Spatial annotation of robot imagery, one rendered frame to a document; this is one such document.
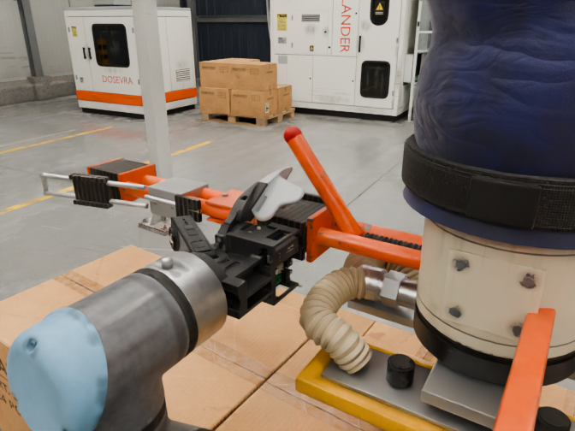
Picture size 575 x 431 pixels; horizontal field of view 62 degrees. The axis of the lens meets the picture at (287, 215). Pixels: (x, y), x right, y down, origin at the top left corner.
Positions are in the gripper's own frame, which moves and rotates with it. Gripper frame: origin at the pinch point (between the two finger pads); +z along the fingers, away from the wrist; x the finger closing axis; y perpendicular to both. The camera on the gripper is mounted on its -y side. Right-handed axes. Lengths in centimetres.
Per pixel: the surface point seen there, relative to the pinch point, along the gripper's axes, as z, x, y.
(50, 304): -5, -30, -55
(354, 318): 79, -70, -23
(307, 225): -4.4, 2.1, 5.7
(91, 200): -6.5, -1.7, -32.7
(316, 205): 2.5, 1.8, 3.0
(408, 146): -5.3, 13.4, 17.3
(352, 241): -3.1, 0.8, 11.0
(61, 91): 563, -111, -926
